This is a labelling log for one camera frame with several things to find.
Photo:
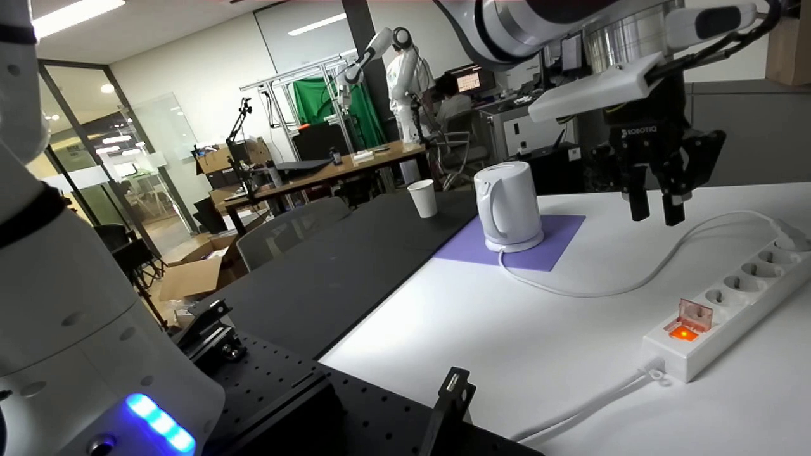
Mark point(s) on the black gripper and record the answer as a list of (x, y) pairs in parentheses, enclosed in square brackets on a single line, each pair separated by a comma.
[(655, 137)]

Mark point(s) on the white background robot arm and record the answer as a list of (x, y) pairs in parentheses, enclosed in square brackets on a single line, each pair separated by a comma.
[(405, 74)]

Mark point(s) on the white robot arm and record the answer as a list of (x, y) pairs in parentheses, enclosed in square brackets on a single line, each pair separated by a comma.
[(636, 54)]

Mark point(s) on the white electric kettle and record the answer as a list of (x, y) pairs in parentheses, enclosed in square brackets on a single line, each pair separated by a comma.
[(506, 207)]

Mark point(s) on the white power strip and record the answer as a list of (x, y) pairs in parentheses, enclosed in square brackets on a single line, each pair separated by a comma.
[(713, 321)]

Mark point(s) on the white paper cup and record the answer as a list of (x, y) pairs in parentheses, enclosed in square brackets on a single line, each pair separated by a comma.
[(423, 199)]

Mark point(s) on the green cloth backdrop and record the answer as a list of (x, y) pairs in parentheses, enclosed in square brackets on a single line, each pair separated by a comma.
[(314, 106)]

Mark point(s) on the black table mat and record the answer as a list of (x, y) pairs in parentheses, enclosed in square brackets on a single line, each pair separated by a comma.
[(313, 296)]

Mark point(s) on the grey office chair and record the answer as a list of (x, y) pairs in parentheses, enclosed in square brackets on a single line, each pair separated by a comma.
[(283, 232)]

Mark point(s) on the wooden table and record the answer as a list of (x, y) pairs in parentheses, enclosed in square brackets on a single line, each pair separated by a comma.
[(394, 154)]

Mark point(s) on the black optical breadboard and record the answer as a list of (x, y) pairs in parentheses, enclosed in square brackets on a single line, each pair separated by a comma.
[(281, 405)]

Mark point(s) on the cardboard box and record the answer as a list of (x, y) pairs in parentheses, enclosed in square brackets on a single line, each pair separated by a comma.
[(195, 278)]

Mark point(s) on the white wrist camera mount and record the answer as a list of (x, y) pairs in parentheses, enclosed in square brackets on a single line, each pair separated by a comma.
[(610, 87)]

